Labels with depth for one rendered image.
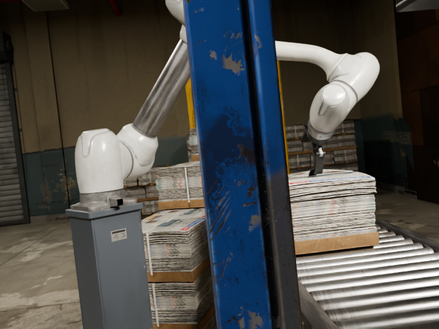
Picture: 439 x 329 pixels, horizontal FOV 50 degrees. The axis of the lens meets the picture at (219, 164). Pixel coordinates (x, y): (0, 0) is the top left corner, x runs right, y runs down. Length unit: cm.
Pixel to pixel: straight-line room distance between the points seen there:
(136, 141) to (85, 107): 750
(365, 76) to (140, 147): 84
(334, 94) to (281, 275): 98
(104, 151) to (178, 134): 743
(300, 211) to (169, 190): 126
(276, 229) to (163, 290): 171
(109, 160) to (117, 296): 46
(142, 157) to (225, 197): 137
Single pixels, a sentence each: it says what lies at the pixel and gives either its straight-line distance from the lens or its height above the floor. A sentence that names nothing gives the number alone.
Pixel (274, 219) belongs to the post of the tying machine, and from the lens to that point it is 45.
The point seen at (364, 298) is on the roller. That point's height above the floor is 80.
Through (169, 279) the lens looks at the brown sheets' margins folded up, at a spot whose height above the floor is 62.
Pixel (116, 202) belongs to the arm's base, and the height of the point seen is 102.
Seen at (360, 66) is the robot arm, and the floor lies 137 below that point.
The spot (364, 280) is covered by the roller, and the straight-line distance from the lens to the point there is 131.
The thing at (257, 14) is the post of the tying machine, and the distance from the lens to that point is 45.
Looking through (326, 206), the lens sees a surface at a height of 95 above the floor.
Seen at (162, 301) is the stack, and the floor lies 52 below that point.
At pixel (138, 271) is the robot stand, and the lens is 172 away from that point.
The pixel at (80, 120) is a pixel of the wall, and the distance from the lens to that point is 927.
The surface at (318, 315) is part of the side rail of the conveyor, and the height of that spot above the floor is 80.
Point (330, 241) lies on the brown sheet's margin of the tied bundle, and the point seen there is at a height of 83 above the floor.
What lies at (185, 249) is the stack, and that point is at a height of 74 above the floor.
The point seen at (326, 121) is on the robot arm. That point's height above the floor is 122.
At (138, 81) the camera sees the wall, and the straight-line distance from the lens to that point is 917.
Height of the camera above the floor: 119
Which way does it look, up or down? 3 degrees down
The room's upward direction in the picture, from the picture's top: 6 degrees counter-clockwise
